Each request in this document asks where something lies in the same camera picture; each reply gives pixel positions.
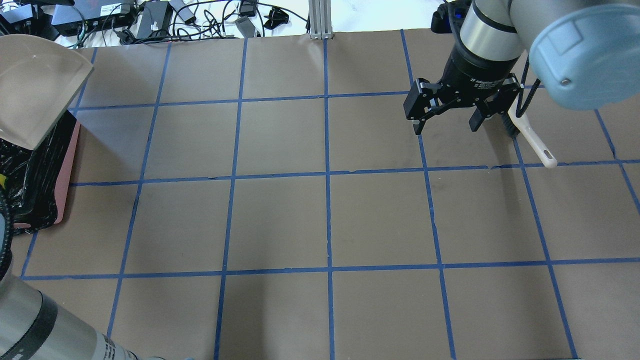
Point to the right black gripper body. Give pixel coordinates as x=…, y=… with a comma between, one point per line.
x=474, y=75

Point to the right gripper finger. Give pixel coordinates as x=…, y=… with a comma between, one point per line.
x=422, y=103
x=498, y=103

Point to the white hand brush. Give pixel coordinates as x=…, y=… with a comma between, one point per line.
x=520, y=125

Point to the beige plastic dustpan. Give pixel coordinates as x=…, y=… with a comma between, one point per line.
x=38, y=80

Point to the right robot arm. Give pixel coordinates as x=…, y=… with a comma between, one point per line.
x=586, y=54

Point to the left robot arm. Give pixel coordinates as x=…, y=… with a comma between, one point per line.
x=34, y=326

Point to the bin with black bag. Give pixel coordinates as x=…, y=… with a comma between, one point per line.
x=31, y=177

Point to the aluminium frame post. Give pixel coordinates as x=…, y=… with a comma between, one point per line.
x=320, y=20

